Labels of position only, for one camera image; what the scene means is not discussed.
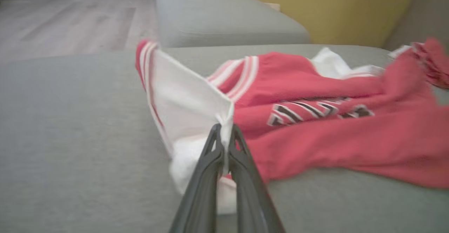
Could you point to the small beige cushion tag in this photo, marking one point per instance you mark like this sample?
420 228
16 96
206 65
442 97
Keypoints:
273 6

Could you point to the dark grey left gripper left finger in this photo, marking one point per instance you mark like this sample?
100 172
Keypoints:
201 191

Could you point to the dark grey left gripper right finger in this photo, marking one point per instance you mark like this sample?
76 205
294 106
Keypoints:
252 198

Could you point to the red white basketball jersey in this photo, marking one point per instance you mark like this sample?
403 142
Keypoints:
315 148

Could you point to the small grey sofa seat cushion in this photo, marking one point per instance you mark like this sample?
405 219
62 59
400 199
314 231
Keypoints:
217 19

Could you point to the wide yellow sofa back cushion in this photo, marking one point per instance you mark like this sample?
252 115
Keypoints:
333 12

